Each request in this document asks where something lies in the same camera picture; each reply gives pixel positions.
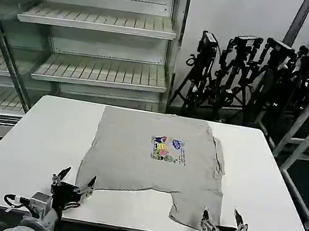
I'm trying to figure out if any grey t-shirt with colourful print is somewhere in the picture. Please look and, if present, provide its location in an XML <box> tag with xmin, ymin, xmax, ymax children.
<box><xmin>70</xmin><ymin>100</ymin><xmax>238</xmax><ymax>231</ymax></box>

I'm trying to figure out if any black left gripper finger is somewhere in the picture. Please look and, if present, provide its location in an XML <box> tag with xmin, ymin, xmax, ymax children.
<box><xmin>51</xmin><ymin>163</ymin><xmax>73</xmax><ymax>189</ymax></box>
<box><xmin>71</xmin><ymin>172</ymin><xmax>98</xmax><ymax>201</ymax></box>

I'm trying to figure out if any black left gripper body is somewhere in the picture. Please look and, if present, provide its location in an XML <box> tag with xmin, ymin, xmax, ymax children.
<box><xmin>48</xmin><ymin>180</ymin><xmax>85</xmax><ymax>217</ymax></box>

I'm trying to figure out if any empty grey metal shelf rack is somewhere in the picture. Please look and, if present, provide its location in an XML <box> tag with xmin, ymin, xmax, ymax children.
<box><xmin>0</xmin><ymin>0</ymin><xmax>191</xmax><ymax>177</ymax></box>

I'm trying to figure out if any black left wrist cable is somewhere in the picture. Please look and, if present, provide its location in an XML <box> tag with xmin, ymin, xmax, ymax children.
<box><xmin>1</xmin><ymin>192</ymin><xmax>32</xmax><ymax>217</ymax></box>

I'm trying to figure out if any grey slanted metal post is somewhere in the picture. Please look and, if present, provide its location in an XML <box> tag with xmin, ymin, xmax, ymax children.
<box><xmin>282</xmin><ymin>0</ymin><xmax>309</xmax><ymax>50</ymax></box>

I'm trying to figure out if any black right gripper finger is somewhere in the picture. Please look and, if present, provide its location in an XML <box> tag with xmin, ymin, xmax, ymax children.
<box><xmin>198</xmin><ymin>209</ymin><xmax>223</xmax><ymax>231</ymax></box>
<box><xmin>230</xmin><ymin>207</ymin><xmax>252</xmax><ymax>231</ymax></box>

